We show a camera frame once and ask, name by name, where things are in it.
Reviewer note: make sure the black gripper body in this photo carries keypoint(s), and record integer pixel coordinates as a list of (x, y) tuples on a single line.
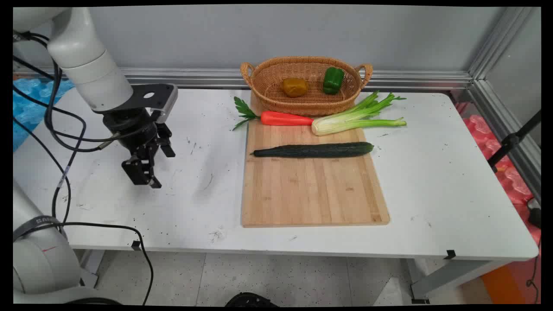
[(129, 125)]

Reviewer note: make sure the blue bubble wrap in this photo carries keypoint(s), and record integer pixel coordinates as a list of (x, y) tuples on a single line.
[(30, 108)]

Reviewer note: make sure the green toy bell pepper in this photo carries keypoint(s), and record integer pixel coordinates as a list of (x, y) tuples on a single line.
[(333, 80)]

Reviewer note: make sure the black tripod stand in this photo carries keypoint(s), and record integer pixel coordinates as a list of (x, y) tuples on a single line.
[(512, 140)]

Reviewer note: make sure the red bubble wrap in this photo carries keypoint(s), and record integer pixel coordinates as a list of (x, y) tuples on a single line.
[(510, 177)]

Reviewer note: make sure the grey metal table leg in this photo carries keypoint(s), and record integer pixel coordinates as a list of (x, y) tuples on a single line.
[(453, 274), (90, 268)]

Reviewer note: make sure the dark green toy cucumber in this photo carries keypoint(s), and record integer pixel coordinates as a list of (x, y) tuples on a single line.
[(315, 150)]

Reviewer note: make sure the black grey wrist camera mount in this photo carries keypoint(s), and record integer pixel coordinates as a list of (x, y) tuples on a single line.
[(162, 97)]

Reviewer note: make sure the green toy celery stalk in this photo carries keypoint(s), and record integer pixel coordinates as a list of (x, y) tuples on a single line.
[(337, 124)]

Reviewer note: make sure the black power adapter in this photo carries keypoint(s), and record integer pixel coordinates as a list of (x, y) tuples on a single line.
[(535, 216)]

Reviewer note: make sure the horizontal aluminium frame rail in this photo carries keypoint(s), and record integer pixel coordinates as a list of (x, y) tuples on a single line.
[(194, 77)]

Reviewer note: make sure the black object on floor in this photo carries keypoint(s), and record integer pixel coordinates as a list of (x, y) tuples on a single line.
[(250, 300)]

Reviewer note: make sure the orange toy carrot with leaves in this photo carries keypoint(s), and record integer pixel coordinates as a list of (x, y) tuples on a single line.
[(285, 118)]

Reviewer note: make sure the aluminium frame corner post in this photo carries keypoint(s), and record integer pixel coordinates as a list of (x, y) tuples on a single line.
[(492, 47)]

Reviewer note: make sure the small black tape piece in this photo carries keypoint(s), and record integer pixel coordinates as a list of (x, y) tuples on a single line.
[(136, 245), (450, 254)]

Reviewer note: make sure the orange plastic sheet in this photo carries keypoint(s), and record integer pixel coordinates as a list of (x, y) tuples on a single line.
[(505, 285)]

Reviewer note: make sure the bamboo cutting board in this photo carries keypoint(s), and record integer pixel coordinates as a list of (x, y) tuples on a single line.
[(311, 190)]

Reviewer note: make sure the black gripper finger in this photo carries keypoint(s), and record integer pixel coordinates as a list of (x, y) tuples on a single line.
[(140, 170), (166, 140)]

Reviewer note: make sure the yellow-brown toy vegetable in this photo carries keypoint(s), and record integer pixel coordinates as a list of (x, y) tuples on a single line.
[(295, 87)]

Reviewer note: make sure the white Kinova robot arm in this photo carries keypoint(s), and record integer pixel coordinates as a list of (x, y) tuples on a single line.
[(82, 52)]

